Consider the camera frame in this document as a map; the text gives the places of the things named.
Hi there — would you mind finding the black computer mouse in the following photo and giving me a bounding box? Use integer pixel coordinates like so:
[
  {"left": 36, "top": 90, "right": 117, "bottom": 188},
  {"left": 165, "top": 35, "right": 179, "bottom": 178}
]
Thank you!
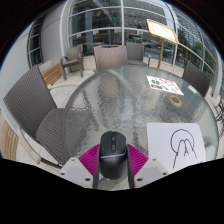
[{"left": 98, "top": 130, "right": 128, "bottom": 180}]

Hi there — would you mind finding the white mouse pad with drawing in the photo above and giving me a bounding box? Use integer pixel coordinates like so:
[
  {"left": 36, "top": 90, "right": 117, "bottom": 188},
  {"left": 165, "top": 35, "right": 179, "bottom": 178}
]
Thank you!
[{"left": 146, "top": 122, "right": 208, "bottom": 174}]

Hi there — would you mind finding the colourful printed sheet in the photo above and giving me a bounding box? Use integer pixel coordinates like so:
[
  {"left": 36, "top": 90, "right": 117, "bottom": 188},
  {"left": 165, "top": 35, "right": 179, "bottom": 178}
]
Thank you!
[{"left": 145, "top": 75, "right": 185, "bottom": 97}]

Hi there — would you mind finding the green metal bistro table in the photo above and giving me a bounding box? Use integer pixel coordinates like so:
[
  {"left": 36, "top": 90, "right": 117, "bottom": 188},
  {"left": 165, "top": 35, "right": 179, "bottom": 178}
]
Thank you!
[{"left": 214, "top": 93, "right": 224, "bottom": 134}]

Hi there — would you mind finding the dark grey wicker chair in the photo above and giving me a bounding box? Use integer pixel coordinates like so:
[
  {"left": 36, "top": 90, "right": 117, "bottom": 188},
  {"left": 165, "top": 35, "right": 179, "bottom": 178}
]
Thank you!
[{"left": 181, "top": 60, "right": 213, "bottom": 98}]

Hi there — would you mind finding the large grey wicker chair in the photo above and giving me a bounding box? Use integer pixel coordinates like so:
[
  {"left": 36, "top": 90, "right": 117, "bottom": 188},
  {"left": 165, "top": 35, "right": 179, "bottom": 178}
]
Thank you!
[{"left": 2, "top": 64, "right": 73, "bottom": 167}]

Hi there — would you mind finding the gold menu sign stand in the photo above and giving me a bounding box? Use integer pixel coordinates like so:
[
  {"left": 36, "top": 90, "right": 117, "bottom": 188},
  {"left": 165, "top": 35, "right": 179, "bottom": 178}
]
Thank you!
[{"left": 145, "top": 18, "right": 180, "bottom": 70}]

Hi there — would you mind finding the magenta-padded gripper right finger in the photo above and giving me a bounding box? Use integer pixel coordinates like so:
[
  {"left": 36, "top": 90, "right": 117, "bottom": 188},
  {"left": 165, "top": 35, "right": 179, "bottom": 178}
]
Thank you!
[{"left": 125, "top": 143, "right": 170, "bottom": 190}]

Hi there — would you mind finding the slatted wooden bench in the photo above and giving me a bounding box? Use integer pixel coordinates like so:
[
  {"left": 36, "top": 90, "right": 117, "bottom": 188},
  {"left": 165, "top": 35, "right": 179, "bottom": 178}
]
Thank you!
[
  {"left": 0, "top": 119, "right": 20, "bottom": 162},
  {"left": 39, "top": 63, "right": 64, "bottom": 87}
]

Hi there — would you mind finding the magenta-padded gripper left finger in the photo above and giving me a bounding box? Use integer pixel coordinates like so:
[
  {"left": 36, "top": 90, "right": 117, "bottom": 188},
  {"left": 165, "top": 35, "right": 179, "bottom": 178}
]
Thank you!
[{"left": 59, "top": 143, "right": 101, "bottom": 190}]

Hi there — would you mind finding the grey wicker armchair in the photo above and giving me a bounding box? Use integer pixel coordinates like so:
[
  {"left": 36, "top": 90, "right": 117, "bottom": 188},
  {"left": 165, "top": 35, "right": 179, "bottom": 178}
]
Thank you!
[
  {"left": 125, "top": 41, "right": 152, "bottom": 67},
  {"left": 59, "top": 43, "right": 85, "bottom": 81}
]

